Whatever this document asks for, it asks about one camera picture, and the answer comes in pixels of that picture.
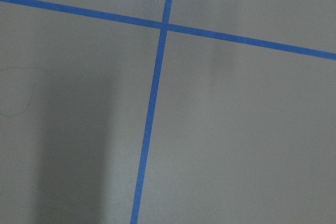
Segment long blue tape strip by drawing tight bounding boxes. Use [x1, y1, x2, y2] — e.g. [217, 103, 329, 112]
[1, 0, 335, 60]

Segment crossing blue tape strip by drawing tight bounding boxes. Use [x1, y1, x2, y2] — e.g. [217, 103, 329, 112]
[130, 0, 173, 224]

